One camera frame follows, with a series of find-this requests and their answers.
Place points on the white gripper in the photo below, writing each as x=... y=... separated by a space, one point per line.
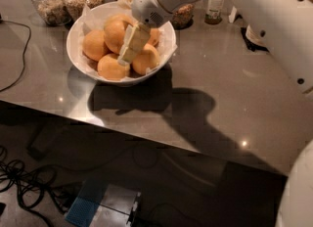
x=146 y=5

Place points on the orange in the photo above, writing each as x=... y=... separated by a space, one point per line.
x=109 y=68
x=119 y=17
x=147 y=59
x=154 y=36
x=114 y=34
x=94 y=45

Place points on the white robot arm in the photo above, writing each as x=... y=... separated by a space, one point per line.
x=264 y=110

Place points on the white ceramic bowl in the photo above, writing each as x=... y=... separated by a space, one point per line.
x=75 y=38

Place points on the right glass granola jar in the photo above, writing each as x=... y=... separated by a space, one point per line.
x=183 y=16

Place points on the glass bottle white label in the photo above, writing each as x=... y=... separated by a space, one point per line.
x=213 y=11

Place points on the left glass granola jar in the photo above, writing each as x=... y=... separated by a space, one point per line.
x=52 y=12

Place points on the white board stand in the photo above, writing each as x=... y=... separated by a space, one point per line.
x=233 y=15

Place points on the stack of paper plates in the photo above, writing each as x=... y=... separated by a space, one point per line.
x=253 y=37

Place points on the black tray under plates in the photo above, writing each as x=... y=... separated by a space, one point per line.
x=251 y=46

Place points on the blue and grey box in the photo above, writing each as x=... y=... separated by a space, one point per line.
x=104 y=205

